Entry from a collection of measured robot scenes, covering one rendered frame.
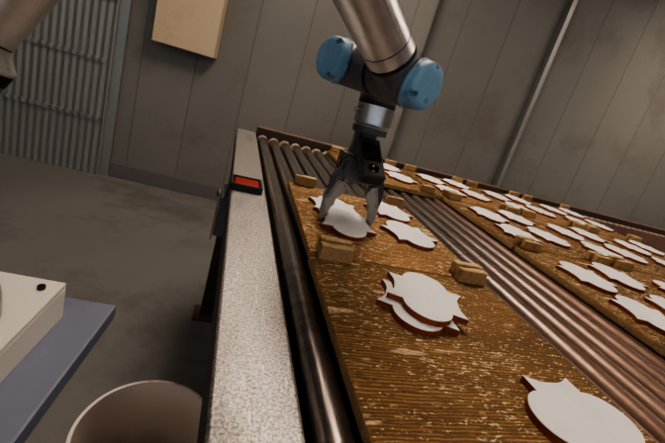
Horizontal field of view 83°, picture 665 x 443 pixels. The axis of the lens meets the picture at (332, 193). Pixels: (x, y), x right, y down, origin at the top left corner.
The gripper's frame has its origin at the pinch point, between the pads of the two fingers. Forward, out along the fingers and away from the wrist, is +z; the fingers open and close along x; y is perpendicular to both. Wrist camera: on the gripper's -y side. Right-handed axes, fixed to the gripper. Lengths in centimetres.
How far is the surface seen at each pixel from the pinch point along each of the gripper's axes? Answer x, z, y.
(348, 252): 4.0, -0.1, -17.1
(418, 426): 4.2, 3.3, -47.2
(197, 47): 67, -36, 246
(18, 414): 38, 9, -42
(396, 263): -6.9, 2.0, -13.2
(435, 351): -3.2, 2.9, -36.4
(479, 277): -22.0, 0.5, -16.7
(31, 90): 181, 27, 267
